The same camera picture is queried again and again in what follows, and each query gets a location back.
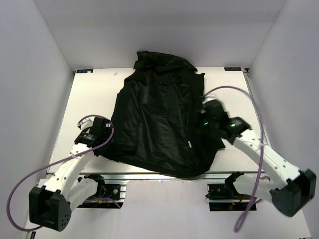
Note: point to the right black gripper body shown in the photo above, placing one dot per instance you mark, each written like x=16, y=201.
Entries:
x=209, y=125

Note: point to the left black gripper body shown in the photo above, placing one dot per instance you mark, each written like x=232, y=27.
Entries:
x=106, y=135

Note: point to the black jacket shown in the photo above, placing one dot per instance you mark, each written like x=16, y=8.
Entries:
x=157, y=119

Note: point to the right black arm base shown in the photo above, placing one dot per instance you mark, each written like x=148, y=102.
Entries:
x=222, y=199

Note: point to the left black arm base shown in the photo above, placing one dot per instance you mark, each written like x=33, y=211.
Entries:
x=109, y=195

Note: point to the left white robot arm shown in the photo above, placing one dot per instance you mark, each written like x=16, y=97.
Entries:
x=52, y=204

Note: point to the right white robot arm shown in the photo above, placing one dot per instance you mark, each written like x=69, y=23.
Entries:
x=286, y=186

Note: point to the right blue table sticker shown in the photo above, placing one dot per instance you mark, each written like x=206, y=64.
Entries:
x=232, y=69

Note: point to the blue table sticker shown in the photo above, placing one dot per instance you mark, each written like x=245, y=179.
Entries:
x=84, y=71
x=232, y=69

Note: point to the left blue table sticker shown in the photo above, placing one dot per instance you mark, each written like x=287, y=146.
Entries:
x=84, y=71

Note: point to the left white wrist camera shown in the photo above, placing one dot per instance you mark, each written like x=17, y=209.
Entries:
x=84, y=123

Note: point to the aluminium table frame rail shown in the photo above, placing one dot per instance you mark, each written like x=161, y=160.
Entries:
x=127, y=176

